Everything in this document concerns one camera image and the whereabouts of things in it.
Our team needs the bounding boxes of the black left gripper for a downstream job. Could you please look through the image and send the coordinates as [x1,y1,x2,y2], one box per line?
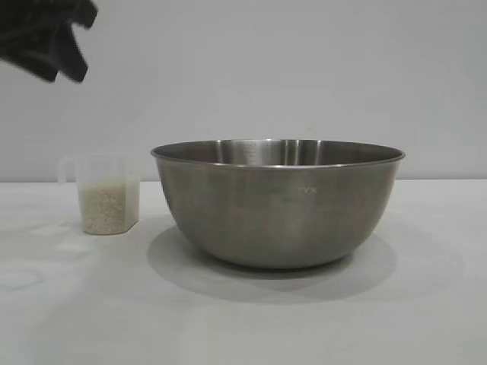
[0,0,98,83]

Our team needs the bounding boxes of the clear plastic measuring cup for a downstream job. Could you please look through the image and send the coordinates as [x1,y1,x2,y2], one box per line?
[57,154,141,235]

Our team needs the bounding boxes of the white rice grains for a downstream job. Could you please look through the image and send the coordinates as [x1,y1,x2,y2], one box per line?
[78,179,140,235]

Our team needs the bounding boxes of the stainless steel mixing bowl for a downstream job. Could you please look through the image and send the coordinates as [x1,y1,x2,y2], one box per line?
[149,138,406,270]

